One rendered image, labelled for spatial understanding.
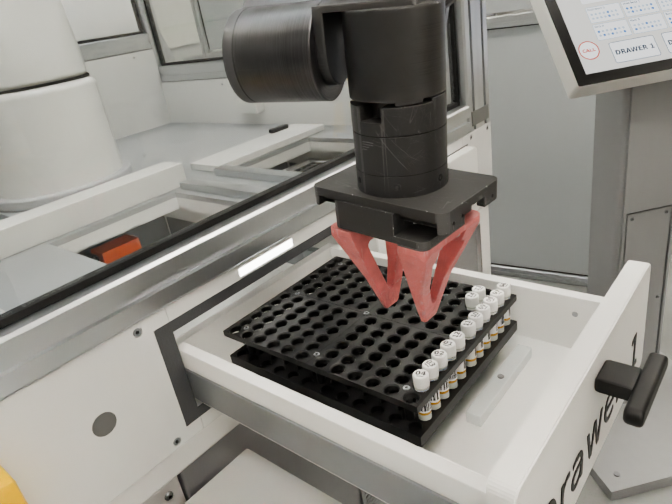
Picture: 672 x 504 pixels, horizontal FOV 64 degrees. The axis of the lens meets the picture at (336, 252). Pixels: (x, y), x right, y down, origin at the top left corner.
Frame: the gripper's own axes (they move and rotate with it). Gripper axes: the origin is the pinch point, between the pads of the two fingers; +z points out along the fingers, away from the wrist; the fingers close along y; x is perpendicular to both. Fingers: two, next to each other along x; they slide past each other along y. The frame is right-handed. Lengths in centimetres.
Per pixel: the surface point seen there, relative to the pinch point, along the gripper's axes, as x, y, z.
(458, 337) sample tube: -5.0, -1.0, 6.0
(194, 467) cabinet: 9.7, 22.0, 23.2
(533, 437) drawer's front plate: 3.5, -11.0, 3.7
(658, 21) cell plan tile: -100, 11, -5
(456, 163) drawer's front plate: -44, 22, 7
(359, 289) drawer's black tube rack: -9.1, 13.1, 8.2
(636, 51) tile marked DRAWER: -93, 12, -1
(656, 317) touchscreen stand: -111, 3, 68
